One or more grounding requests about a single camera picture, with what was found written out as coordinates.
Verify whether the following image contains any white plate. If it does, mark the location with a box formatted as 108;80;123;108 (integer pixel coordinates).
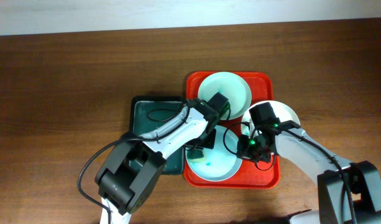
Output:
241;100;300;124

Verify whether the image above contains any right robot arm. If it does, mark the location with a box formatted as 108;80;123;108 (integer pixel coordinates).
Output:
236;101;381;224

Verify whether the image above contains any dark green water tray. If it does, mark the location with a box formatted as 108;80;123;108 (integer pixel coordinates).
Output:
129;96;185;175

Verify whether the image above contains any red plastic tray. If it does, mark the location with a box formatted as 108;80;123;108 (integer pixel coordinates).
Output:
183;71;280;189

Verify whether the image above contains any green yellow sponge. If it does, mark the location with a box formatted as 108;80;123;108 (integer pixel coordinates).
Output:
186;149;206;163

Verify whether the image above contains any mint green plate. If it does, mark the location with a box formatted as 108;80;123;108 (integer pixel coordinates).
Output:
197;72;252;120

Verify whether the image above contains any light blue plate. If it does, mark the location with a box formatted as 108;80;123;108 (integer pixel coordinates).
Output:
186;126;242;182

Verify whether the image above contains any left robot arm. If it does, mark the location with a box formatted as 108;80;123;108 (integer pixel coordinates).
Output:
95;93;230;223

